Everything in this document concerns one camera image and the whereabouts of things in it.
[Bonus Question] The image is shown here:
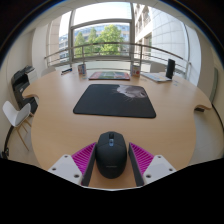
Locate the printed white cup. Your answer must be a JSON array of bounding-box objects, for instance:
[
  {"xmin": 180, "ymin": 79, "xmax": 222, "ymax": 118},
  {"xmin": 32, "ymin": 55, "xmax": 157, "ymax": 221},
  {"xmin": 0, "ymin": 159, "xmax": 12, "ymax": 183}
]
[
  {"xmin": 77, "ymin": 63, "xmax": 88, "ymax": 78},
  {"xmin": 130, "ymin": 63, "xmax": 142, "ymax": 78}
]

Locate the dark blue stapler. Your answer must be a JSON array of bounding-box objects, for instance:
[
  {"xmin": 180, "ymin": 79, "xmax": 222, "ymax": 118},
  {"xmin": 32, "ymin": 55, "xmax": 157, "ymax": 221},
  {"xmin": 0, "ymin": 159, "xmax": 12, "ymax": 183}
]
[{"xmin": 60, "ymin": 67, "xmax": 73, "ymax": 76}]

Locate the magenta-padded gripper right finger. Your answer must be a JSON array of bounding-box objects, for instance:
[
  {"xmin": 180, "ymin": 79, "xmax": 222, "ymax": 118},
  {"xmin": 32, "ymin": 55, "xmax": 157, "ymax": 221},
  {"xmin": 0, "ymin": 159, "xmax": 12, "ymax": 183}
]
[{"xmin": 128, "ymin": 142, "xmax": 177, "ymax": 187}]

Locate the black cat-print mouse pad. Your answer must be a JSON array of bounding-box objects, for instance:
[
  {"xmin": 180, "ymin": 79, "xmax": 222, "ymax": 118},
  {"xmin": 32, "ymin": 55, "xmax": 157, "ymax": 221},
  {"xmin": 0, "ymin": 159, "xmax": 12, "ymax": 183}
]
[{"xmin": 72, "ymin": 83, "xmax": 157, "ymax": 119}]

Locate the black cylinder speaker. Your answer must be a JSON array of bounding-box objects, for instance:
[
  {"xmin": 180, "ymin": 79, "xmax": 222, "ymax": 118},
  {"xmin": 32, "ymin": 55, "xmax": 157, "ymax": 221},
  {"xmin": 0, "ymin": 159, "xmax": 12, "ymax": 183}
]
[{"xmin": 165, "ymin": 58, "xmax": 176, "ymax": 80}]

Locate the white chair with wooden legs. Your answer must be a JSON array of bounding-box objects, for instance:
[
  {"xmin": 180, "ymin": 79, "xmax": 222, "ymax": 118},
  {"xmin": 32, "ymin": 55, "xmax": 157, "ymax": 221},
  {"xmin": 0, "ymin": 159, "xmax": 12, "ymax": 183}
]
[{"xmin": 1, "ymin": 100, "xmax": 34, "ymax": 152}]

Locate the green tree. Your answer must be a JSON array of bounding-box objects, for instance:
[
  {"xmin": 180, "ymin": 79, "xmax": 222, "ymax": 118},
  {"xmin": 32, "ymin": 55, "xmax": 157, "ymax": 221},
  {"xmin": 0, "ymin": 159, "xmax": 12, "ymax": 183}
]
[{"xmin": 73, "ymin": 24, "xmax": 125, "ymax": 57}]

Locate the black and white printer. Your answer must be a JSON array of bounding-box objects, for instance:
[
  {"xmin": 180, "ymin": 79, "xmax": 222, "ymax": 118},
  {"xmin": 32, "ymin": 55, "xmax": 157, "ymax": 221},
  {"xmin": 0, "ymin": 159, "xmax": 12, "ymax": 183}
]
[{"xmin": 10, "ymin": 65, "xmax": 39, "ymax": 116}]

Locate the white and blue booklet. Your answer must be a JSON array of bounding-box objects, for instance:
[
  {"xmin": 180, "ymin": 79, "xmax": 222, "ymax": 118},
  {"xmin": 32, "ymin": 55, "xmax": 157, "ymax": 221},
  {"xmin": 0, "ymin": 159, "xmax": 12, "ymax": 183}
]
[{"xmin": 141, "ymin": 71, "xmax": 173, "ymax": 83}]

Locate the metal balcony railing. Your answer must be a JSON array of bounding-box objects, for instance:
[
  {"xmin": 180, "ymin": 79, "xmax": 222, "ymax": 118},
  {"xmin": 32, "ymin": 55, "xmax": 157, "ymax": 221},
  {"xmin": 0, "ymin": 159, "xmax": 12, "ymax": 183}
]
[{"xmin": 43, "ymin": 41, "xmax": 193, "ymax": 79}]

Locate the grey-green door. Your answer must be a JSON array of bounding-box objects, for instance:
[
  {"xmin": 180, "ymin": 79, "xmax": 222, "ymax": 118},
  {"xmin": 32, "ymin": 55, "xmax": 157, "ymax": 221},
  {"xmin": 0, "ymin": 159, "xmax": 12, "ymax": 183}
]
[{"xmin": 209, "ymin": 66, "xmax": 219, "ymax": 103}]

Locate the black computer mouse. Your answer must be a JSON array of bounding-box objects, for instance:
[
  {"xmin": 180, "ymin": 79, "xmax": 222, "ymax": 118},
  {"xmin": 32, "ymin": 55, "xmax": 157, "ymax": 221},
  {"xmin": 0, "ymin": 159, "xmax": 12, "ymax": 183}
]
[{"xmin": 95, "ymin": 130, "xmax": 128, "ymax": 180}]

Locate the red-edged magazine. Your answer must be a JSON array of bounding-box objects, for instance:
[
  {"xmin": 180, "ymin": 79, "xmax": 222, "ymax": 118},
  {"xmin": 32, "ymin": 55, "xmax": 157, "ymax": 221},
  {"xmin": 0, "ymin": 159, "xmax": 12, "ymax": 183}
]
[{"xmin": 88, "ymin": 70, "xmax": 131, "ymax": 81}]

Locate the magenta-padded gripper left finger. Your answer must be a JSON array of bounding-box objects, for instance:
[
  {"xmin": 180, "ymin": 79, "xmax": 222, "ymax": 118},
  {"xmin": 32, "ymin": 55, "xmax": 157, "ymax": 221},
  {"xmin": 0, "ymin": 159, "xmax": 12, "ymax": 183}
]
[{"xmin": 47, "ymin": 141, "xmax": 98, "ymax": 187}]

